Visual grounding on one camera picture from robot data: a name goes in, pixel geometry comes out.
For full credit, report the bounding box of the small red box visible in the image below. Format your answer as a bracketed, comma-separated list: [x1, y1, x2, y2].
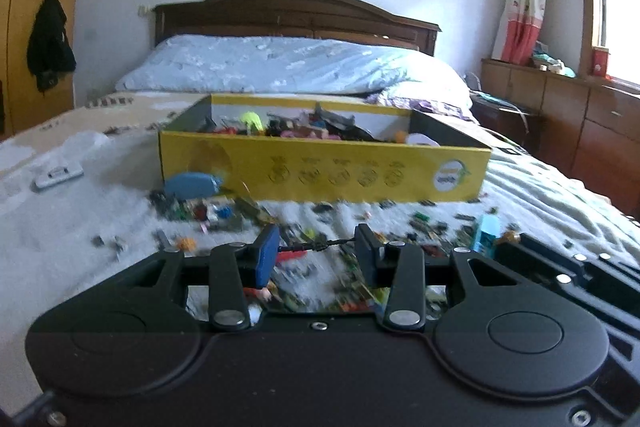
[590, 47, 612, 80]

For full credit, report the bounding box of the black hanging jacket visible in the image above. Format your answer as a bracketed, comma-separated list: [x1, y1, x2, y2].
[26, 0, 77, 94]

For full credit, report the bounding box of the teal toy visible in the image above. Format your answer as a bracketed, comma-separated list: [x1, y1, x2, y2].
[530, 42, 576, 78]

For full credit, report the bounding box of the white fleece blanket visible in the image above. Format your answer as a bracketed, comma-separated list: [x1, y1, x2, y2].
[0, 132, 640, 388]

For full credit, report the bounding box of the purple patterned pillow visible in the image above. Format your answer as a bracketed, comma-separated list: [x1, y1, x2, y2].
[367, 87, 476, 124]

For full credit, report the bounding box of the yellow cardboard box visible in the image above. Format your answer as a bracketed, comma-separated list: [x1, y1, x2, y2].
[159, 94, 493, 204]

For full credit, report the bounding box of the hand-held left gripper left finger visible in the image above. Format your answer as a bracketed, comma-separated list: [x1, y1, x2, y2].
[107, 224, 281, 333]

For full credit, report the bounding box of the light blue floral pillow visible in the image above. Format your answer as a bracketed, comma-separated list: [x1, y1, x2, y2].
[115, 34, 471, 108]

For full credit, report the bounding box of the tan printed bed sheet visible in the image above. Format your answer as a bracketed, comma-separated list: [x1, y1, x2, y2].
[0, 89, 211, 202]

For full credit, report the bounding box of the cyan plastic case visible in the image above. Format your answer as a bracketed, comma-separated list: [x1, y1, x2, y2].
[472, 213, 501, 255]

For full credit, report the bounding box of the white remote control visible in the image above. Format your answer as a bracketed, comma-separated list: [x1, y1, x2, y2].
[32, 165, 84, 192]

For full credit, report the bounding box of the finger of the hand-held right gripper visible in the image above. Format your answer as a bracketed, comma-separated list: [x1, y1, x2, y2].
[495, 234, 601, 288]

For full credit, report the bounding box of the dark wooden nightstand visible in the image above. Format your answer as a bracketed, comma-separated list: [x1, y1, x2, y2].
[467, 89, 546, 158]

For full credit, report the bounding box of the thin black toy stick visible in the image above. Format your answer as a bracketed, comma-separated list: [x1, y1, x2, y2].
[277, 238, 358, 254]

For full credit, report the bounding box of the heap of mixed toys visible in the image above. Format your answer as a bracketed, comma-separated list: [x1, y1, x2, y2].
[197, 103, 436, 144]

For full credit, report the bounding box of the pile of toy bricks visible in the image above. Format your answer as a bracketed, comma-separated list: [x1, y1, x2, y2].
[90, 189, 531, 313]

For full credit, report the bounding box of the wooden window cabinet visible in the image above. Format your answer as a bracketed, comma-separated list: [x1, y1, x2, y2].
[480, 57, 640, 212]

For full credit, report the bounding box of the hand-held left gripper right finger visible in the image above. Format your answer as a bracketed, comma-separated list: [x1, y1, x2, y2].
[355, 224, 551, 332]

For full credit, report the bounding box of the dark wooden headboard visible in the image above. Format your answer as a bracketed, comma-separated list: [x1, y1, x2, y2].
[152, 0, 441, 56]

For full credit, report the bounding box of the blue plastic shell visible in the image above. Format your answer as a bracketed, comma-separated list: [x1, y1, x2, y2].
[165, 173, 223, 198]

